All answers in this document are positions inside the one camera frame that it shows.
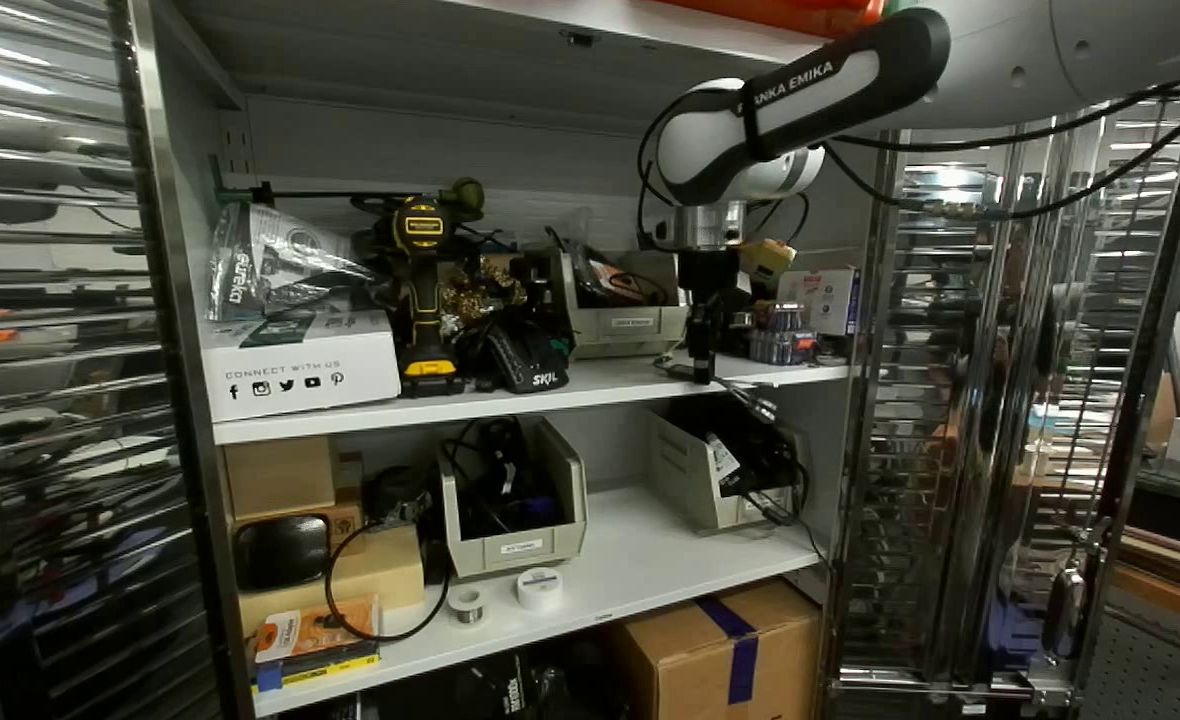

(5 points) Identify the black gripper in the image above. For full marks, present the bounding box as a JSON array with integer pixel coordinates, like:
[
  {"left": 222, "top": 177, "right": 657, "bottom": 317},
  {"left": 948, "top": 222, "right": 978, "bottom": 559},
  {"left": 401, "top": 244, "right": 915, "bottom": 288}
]
[{"left": 679, "top": 250, "right": 749, "bottom": 376}]

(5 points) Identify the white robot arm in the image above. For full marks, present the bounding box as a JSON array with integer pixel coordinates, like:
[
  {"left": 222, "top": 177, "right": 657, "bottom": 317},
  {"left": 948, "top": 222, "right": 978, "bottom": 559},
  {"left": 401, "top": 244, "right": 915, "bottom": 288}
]
[{"left": 644, "top": 7, "right": 950, "bottom": 382}]

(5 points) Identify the battery pack box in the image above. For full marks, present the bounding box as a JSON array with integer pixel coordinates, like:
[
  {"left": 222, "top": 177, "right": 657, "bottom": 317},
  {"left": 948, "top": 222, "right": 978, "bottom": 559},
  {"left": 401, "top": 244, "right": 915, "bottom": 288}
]
[{"left": 749, "top": 300, "right": 816, "bottom": 362}]

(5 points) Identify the brown cardboard box bottom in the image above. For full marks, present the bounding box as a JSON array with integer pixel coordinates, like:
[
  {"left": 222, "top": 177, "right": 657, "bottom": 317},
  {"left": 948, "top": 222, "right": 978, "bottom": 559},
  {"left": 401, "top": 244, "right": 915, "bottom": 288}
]
[{"left": 608, "top": 580, "right": 822, "bottom": 720}]

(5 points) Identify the white cardboard box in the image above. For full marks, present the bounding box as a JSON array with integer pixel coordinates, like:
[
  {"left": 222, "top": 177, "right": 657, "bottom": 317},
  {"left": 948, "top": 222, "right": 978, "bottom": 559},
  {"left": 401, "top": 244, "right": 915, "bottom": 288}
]
[{"left": 203, "top": 311, "right": 401, "bottom": 421}]

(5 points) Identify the brown box middle shelf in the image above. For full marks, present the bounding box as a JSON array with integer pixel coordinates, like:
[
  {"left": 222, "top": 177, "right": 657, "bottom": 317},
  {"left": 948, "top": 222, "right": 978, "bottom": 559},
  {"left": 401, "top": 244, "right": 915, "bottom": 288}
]
[{"left": 222, "top": 438, "right": 337, "bottom": 517}]

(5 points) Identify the beige bin upper shelf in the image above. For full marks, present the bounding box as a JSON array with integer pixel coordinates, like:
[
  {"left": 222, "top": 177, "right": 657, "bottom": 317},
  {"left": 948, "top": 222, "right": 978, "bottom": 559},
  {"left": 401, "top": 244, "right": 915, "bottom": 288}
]
[{"left": 556, "top": 248, "right": 687, "bottom": 360}]

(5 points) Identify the beige bin shelf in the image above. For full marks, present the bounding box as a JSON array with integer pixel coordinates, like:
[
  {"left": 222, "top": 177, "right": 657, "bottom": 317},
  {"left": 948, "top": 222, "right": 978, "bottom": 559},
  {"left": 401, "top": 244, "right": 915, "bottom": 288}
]
[
  {"left": 436, "top": 417, "right": 588, "bottom": 580},
  {"left": 556, "top": 248, "right": 687, "bottom": 360},
  {"left": 653, "top": 394, "right": 807, "bottom": 533}
]

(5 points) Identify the white upper shelf board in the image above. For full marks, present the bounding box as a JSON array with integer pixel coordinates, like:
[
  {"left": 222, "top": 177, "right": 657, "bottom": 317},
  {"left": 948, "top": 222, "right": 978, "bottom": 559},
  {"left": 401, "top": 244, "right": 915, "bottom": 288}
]
[{"left": 212, "top": 356, "right": 848, "bottom": 447}]

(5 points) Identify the black battery charger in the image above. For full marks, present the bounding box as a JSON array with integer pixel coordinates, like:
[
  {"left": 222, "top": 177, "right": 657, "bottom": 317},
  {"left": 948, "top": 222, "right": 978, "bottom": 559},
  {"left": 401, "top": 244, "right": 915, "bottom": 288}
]
[{"left": 478, "top": 250, "right": 573, "bottom": 394}]

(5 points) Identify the beige bin middle shelf right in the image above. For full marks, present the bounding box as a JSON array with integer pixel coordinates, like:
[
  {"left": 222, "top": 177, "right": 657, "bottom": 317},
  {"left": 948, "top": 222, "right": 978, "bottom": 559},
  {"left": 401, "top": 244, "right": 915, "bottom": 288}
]
[{"left": 653, "top": 394, "right": 807, "bottom": 533}]

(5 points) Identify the beige bin middle shelf left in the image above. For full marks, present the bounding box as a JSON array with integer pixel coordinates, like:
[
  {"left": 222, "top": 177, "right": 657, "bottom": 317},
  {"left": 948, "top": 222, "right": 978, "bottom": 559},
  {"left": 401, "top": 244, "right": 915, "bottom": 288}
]
[{"left": 436, "top": 417, "right": 588, "bottom": 580}]

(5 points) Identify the white tape roll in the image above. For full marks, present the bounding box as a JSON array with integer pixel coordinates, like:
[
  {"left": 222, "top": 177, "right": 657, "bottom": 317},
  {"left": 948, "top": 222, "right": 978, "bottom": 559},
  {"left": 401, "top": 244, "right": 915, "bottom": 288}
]
[{"left": 511, "top": 566, "right": 562, "bottom": 612}]

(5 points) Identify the clear plastic bag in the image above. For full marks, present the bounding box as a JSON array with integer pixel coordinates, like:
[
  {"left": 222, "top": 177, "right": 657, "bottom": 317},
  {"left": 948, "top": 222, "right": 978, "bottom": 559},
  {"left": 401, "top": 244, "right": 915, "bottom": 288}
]
[{"left": 208, "top": 205, "right": 371, "bottom": 324}]

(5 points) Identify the black round pouch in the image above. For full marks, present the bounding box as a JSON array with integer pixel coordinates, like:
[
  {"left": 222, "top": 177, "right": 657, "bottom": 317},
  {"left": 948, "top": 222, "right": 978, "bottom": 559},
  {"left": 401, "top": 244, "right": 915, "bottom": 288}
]
[{"left": 231, "top": 517, "right": 331, "bottom": 592}]

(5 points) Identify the yellow black cordless drill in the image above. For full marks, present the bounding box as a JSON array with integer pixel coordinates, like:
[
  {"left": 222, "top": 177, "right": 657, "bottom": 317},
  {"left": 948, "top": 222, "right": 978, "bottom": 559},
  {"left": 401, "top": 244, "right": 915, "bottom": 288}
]
[{"left": 366, "top": 190, "right": 462, "bottom": 394}]

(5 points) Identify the chrome wire rack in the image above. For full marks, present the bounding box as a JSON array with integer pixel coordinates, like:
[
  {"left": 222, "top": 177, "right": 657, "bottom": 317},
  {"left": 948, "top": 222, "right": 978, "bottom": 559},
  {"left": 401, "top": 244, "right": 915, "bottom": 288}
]
[{"left": 827, "top": 80, "right": 1180, "bottom": 720}]

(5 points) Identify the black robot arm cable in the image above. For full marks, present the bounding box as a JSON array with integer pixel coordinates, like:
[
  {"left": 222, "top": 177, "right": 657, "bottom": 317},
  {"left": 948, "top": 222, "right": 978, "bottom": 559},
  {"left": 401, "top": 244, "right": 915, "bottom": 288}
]
[{"left": 818, "top": 76, "right": 1180, "bottom": 222}]

